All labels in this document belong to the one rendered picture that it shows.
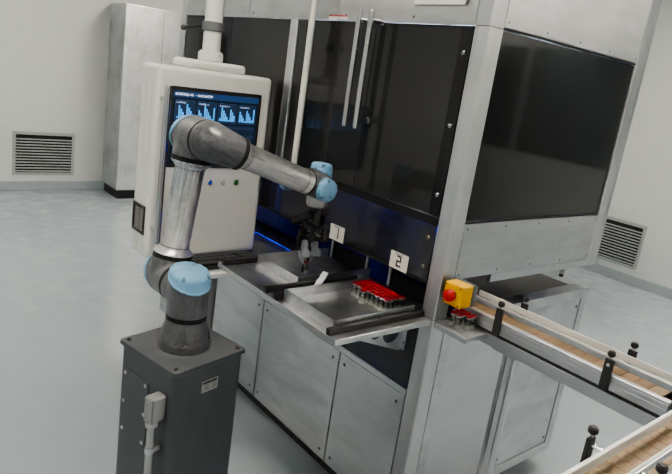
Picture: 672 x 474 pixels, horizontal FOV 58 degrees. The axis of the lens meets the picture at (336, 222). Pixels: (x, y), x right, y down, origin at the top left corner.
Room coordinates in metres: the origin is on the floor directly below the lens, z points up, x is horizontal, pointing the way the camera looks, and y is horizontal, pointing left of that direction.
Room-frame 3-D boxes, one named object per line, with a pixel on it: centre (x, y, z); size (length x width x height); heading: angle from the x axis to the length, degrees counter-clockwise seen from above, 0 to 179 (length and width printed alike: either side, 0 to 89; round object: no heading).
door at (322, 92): (2.38, 0.11, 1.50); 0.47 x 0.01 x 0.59; 41
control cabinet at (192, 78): (2.46, 0.59, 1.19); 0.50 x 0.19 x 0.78; 131
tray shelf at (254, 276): (1.99, 0.00, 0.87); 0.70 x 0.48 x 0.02; 41
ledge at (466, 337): (1.81, -0.46, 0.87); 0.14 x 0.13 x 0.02; 131
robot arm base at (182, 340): (1.60, 0.39, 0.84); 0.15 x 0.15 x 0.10
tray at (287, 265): (2.17, 0.06, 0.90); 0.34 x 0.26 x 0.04; 131
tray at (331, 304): (1.84, -0.08, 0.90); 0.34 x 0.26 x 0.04; 131
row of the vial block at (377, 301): (1.90, -0.15, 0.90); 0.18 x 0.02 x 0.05; 41
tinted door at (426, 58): (2.04, -0.19, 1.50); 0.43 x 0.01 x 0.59; 41
